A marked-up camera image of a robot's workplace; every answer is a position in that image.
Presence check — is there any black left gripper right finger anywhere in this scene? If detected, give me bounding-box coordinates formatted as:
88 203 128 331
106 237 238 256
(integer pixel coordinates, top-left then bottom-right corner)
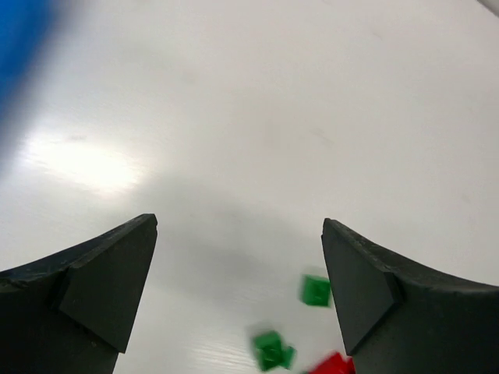
321 219 498 373

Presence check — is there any red lego brick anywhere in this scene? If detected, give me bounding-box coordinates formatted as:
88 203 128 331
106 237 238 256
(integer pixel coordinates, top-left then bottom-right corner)
308 351 356 374

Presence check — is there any green square lego brick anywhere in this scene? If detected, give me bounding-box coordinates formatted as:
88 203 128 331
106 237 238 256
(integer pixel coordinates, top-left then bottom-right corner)
299 274 331 307

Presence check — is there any blue plastic divided bin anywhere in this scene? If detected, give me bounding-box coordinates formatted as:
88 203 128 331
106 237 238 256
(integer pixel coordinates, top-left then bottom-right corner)
1 1 72 176

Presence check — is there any green lego plate piece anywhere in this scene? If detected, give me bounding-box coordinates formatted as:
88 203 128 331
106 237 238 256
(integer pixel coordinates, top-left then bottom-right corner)
250 330 296 372

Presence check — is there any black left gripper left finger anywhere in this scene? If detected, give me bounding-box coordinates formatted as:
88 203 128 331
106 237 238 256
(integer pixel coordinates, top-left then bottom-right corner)
1 213 157 373

